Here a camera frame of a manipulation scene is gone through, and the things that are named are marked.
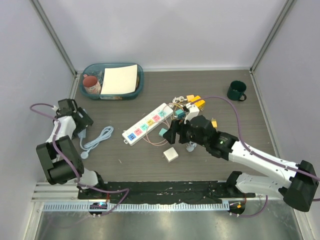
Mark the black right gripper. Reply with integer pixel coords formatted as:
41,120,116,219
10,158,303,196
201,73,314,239
163,118,208,148

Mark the white charger block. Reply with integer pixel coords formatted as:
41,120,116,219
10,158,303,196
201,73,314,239
163,147,179,163

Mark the white power strip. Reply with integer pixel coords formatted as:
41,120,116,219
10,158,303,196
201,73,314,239
122,103,174,146

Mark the orange USB charger plug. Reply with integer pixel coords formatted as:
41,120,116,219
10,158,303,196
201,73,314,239
186,95,195,102

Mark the yellow cube socket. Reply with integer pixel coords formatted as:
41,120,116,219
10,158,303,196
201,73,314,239
191,95,206,111

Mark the pale yellow USB charger plug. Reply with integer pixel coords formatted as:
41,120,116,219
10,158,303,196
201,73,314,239
211,118,218,129

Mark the teal USB charger plug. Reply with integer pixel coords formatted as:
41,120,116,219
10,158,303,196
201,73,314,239
174,109,186,119

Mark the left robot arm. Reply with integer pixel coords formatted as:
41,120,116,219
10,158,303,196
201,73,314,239
30,98,107,200

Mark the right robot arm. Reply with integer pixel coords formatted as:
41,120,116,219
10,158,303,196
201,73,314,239
163,115,320,212

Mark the red patterned cup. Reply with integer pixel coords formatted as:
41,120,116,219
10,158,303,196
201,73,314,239
82,75,101,95

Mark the teal plastic basin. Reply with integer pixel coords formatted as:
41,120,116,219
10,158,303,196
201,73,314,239
79,62,145,100

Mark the white paper sheet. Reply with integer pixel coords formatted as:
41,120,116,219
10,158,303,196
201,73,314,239
100,64,138,95

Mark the dark green mug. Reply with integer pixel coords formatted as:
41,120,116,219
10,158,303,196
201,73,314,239
227,80,247,102

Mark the pink thin cable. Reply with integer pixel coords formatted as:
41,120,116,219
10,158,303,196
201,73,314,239
142,117,173,146

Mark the light blue strip cable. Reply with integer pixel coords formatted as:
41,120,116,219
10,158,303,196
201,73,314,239
79,125,115,159

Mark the yellow thin cable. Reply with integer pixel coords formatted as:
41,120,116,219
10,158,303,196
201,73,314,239
169,99,193,113

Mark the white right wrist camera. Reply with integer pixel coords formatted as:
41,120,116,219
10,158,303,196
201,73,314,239
183,102,200,124

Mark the white cable with plug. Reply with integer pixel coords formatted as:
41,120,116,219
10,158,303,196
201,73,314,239
170,95,186,105

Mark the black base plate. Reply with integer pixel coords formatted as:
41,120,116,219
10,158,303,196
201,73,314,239
76,180,251,205

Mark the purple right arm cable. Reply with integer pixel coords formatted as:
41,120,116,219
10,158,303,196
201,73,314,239
184,95,320,217

